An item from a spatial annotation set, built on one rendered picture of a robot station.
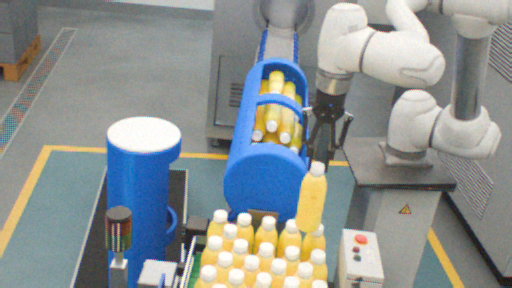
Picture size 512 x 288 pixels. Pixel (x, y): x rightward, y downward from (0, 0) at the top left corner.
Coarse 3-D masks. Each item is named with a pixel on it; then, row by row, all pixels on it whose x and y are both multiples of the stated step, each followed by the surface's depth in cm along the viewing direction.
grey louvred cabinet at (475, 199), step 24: (432, 24) 433; (504, 24) 334; (504, 48) 333; (504, 72) 331; (432, 96) 425; (504, 96) 330; (504, 120) 328; (504, 144) 327; (456, 168) 380; (480, 168) 350; (504, 168) 325; (456, 192) 380; (480, 192) 349; (504, 192) 324; (456, 216) 386; (480, 216) 348; (504, 216) 323; (480, 240) 347; (504, 240) 322; (504, 264) 321
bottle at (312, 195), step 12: (312, 180) 156; (324, 180) 157; (300, 192) 160; (312, 192) 157; (324, 192) 158; (300, 204) 161; (312, 204) 158; (300, 216) 162; (312, 216) 160; (300, 228) 163; (312, 228) 163
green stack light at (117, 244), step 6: (108, 234) 144; (108, 240) 145; (114, 240) 144; (120, 240) 144; (126, 240) 145; (108, 246) 145; (114, 246) 145; (120, 246) 145; (126, 246) 146; (120, 252) 146
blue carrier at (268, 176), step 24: (264, 72) 262; (288, 72) 261; (264, 96) 222; (240, 120) 215; (240, 144) 194; (264, 144) 187; (240, 168) 186; (264, 168) 185; (288, 168) 185; (240, 192) 190; (264, 192) 190; (288, 192) 189; (288, 216) 194
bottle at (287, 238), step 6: (282, 234) 175; (288, 234) 173; (294, 234) 173; (300, 234) 175; (282, 240) 174; (288, 240) 173; (294, 240) 173; (300, 240) 175; (282, 246) 174; (288, 246) 173; (294, 246) 173; (300, 246) 175; (276, 252) 179; (282, 252) 175; (276, 258) 179
